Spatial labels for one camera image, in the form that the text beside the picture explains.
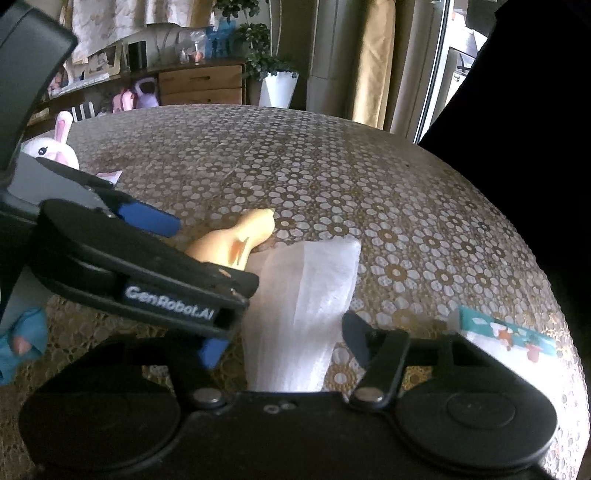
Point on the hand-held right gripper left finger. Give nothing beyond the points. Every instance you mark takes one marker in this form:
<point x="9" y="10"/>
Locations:
<point x="212" y="351"/>

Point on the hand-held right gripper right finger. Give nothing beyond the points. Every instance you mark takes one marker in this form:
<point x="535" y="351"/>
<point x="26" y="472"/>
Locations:
<point x="355" y="334"/>

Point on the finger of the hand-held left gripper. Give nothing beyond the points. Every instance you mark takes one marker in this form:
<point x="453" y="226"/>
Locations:
<point x="152" y="219"/>
<point x="235" y="282"/>

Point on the white gauze cloth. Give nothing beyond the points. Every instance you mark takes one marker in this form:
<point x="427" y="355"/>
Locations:
<point x="304" y="314"/>

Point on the pink doll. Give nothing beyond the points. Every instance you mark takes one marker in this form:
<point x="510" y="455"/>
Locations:
<point x="56" y="83"/>

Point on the yellow rubber duck toy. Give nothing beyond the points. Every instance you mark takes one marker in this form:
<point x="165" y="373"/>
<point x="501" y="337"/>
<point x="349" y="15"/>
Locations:
<point x="231" y="240"/>

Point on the white keyboard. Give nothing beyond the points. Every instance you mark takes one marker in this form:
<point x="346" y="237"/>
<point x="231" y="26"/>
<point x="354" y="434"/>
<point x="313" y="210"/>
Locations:
<point x="85" y="82"/>

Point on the white router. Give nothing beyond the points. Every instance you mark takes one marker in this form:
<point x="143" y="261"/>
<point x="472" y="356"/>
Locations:
<point x="84" y="111"/>

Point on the white pink bunny plush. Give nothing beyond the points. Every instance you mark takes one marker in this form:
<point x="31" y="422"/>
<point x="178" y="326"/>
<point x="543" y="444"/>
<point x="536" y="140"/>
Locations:
<point x="51" y="150"/>

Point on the pink toy bag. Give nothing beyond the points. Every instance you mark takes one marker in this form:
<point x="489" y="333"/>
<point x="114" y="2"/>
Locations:
<point x="123" y="101"/>

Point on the black speaker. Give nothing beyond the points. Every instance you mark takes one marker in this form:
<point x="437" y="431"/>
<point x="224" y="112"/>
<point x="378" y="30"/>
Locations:
<point x="137" y="56"/>

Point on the hanging patterned cloth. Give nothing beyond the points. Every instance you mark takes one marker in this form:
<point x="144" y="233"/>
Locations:
<point x="138" y="18"/>

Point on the purple kettlebell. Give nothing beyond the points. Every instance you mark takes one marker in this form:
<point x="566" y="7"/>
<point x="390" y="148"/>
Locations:
<point x="147" y="93"/>

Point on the wooden sideboard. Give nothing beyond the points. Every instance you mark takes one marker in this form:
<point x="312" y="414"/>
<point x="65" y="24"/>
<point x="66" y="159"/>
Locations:
<point x="203" y="85"/>

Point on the white teal patterned packet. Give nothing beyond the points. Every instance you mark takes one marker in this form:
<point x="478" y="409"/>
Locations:
<point x="503" y="337"/>

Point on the clear bag with toys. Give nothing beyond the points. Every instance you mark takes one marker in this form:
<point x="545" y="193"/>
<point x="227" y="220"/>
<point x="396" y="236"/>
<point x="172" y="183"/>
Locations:
<point x="191" y="46"/>

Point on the potted plant in white pot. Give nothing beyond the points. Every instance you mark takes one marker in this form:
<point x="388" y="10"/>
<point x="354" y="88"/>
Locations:
<point x="277" y="90"/>

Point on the blue figurine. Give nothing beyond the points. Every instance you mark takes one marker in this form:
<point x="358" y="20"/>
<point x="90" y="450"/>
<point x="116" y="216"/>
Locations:
<point x="220" y="39"/>

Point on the grey curtain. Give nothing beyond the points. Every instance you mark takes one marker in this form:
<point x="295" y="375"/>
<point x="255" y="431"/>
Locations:
<point x="328" y="55"/>

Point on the yellow curtain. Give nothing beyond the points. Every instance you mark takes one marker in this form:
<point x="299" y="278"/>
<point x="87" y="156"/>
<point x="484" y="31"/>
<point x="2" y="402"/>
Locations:
<point x="374" y="60"/>

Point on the photo frame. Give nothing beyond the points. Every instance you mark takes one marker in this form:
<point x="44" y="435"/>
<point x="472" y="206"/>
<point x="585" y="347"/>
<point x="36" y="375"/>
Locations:
<point x="102" y="60"/>

